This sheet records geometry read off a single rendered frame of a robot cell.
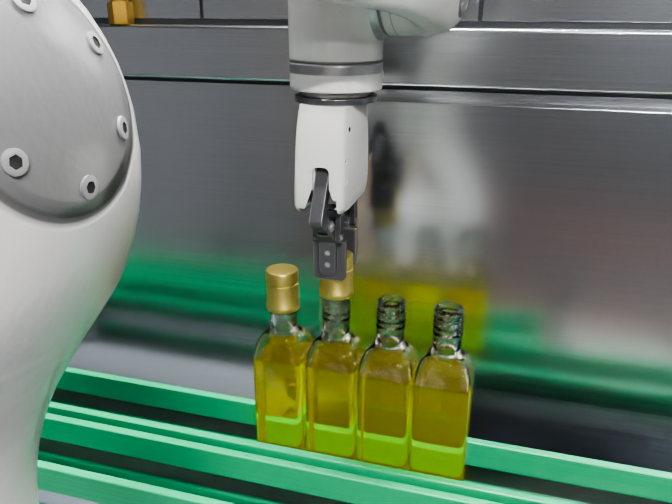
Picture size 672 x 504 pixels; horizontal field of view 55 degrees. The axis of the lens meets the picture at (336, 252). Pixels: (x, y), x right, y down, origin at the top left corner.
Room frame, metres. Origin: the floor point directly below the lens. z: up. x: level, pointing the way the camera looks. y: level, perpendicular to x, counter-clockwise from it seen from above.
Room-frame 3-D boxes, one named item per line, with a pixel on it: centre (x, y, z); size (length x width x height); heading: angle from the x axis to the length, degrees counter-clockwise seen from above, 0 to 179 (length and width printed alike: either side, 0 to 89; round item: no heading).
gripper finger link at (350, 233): (0.64, -0.01, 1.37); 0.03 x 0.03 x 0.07; 74
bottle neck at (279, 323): (0.62, 0.06, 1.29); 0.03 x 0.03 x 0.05
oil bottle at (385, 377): (0.59, -0.06, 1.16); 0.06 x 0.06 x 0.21; 73
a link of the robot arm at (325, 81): (0.61, 0.00, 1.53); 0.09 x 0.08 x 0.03; 164
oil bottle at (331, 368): (0.61, 0.00, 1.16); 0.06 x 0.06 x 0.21; 74
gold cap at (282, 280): (0.62, 0.06, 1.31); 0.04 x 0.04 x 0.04
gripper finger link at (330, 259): (0.58, 0.01, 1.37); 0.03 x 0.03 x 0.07; 74
